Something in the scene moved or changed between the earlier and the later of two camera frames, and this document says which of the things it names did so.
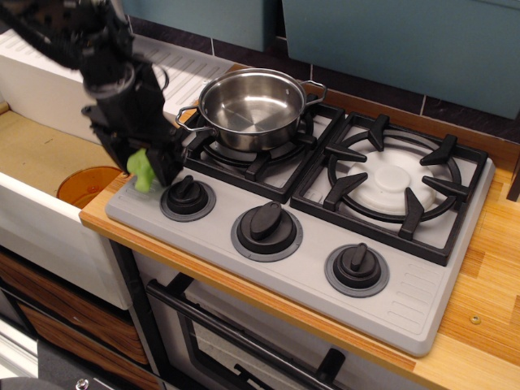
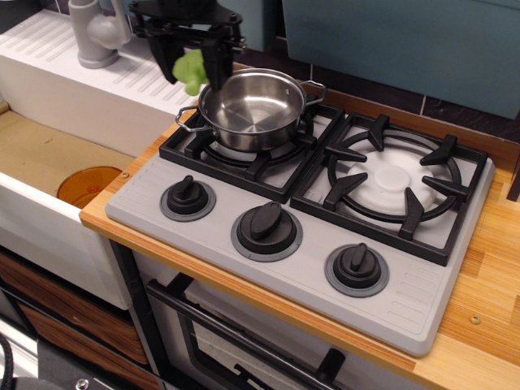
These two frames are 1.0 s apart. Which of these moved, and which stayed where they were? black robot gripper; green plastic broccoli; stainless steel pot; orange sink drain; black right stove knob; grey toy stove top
Moved: black robot gripper; green plastic broccoli
Stayed: grey toy stove top; orange sink drain; black right stove knob; stainless steel pot
